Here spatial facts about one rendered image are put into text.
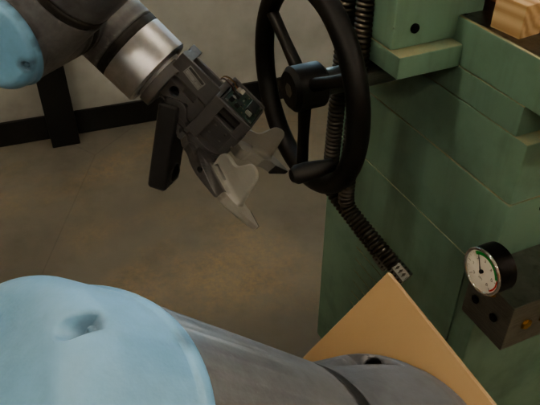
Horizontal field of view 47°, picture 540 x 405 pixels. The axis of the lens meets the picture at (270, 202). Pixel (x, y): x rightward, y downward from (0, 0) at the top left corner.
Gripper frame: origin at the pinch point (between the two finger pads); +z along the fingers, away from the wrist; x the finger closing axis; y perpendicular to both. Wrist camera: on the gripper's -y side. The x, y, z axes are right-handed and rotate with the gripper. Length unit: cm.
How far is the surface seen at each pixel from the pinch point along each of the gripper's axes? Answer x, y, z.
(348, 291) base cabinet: 38, -25, 33
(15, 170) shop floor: 94, -115, -45
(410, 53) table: 10.6, 22.4, -0.7
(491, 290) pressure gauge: -0.7, 13.0, 25.7
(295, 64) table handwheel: 12.5, 10.4, -9.3
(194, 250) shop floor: 72, -71, 11
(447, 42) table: 14.8, 25.8, 2.2
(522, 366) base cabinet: 22, -2, 55
